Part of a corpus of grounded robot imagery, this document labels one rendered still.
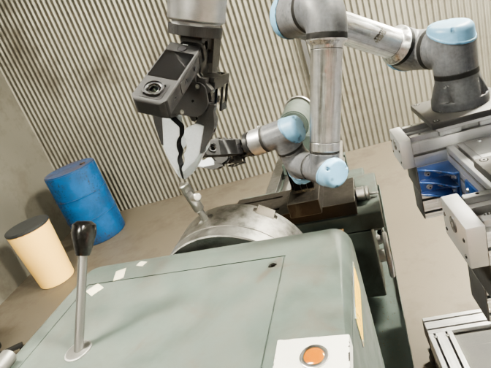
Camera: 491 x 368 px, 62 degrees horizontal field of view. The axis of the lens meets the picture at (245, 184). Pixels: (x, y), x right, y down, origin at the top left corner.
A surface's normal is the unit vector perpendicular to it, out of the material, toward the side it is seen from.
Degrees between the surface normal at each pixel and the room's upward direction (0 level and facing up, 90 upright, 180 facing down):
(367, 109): 90
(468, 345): 0
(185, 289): 0
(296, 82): 90
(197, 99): 84
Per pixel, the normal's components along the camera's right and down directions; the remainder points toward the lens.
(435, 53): -0.85, 0.42
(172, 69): -0.04, -0.60
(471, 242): -0.10, 0.41
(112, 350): -0.31, -0.88
